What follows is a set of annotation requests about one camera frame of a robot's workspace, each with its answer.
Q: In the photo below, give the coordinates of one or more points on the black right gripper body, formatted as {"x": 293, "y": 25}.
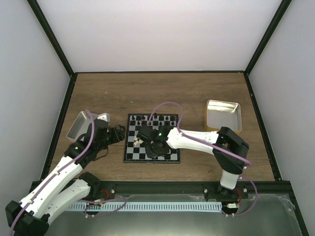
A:
{"x": 154, "y": 152}

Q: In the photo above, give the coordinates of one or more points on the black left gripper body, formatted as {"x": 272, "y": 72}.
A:
{"x": 118, "y": 137}

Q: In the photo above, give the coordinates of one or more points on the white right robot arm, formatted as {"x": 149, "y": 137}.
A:
{"x": 228, "y": 148}

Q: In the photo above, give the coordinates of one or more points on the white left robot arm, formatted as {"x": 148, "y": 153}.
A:
{"x": 66, "y": 184}

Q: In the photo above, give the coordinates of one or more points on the pile of white chess pieces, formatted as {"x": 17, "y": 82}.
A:
{"x": 137, "y": 142}

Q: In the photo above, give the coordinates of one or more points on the black white chess board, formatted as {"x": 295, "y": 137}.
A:
{"x": 138, "y": 155}

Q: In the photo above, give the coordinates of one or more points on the row of black chess pieces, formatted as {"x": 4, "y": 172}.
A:
{"x": 155, "y": 120}

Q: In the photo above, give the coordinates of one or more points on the pink metal tin box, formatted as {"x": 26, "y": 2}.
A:
{"x": 79, "y": 126}

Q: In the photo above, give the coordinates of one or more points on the gold metal tin box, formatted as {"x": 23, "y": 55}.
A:
{"x": 222, "y": 113}

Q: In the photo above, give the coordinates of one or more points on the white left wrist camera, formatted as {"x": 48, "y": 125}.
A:
{"x": 104, "y": 117}

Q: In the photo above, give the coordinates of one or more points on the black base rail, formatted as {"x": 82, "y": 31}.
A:
{"x": 210, "y": 190}

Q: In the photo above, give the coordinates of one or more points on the light blue cable duct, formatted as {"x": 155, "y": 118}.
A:
{"x": 150, "y": 207}

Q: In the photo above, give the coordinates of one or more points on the black enclosure frame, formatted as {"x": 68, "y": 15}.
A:
{"x": 127, "y": 56}

